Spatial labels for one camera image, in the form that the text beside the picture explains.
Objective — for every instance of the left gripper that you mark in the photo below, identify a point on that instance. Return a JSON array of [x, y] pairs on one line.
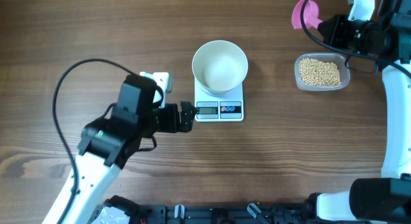
[[172, 126]]

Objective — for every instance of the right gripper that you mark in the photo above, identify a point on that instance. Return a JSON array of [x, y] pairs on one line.
[[334, 36]]

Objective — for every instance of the pink plastic measuring scoop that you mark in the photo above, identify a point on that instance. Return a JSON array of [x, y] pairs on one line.
[[310, 15]]

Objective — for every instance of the pile of yellow soybeans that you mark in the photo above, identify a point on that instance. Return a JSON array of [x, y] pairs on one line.
[[317, 73]]

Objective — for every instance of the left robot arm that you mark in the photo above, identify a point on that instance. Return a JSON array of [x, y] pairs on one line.
[[107, 143]]

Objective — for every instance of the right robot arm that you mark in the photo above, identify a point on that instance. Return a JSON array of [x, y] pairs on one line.
[[387, 43]]

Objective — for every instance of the white digital kitchen scale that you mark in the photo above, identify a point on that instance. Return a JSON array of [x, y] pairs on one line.
[[227, 107]]

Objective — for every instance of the white round bowl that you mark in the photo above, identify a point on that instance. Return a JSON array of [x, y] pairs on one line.
[[219, 66]]

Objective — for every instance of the clear plastic container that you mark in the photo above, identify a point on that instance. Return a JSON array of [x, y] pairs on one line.
[[337, 59]]

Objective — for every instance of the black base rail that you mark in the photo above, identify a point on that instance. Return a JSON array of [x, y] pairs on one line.
[[181, 214]]

